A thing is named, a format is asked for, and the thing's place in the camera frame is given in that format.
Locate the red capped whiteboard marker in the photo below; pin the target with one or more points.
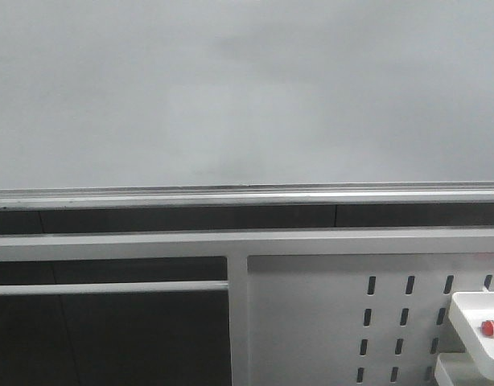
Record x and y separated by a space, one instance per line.
487 328

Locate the grey metal pegboard stand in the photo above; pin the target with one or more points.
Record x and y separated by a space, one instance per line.
368 307

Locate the lower white plastic tray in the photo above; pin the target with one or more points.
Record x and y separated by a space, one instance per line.
457 369

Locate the white plastic marker tray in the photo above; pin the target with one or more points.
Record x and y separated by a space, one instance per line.
467 312

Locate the white whiteboard with aluminium frame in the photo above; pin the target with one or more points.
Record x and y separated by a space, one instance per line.
131 103

